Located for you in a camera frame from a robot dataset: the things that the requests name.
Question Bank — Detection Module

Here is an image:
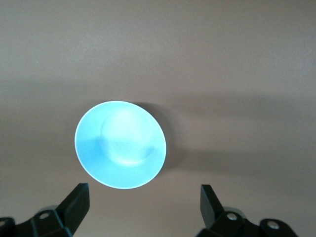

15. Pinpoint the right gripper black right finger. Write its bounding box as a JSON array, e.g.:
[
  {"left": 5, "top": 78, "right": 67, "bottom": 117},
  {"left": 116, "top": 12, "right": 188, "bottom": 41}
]
[{"left": 199, "top": 184, "right": 300, "bottom": 237}]

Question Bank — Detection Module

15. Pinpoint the light blue bowl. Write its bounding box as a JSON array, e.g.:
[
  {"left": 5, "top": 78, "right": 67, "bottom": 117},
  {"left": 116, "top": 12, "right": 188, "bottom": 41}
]
[{"left": 74, "top": 100, "right": 167, "bottom": 191}]

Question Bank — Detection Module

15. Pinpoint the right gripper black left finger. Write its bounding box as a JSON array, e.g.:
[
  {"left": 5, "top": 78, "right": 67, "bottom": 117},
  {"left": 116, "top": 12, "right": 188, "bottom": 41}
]
[{"left": 0, "top": 182, "right": 90, "bottom": 237}]

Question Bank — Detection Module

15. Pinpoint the brown table cover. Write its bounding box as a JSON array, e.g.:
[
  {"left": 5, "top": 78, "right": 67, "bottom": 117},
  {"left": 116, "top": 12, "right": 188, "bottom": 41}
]
[{"left": 0, "top": 0, "right": 316, "bottom": 237}]

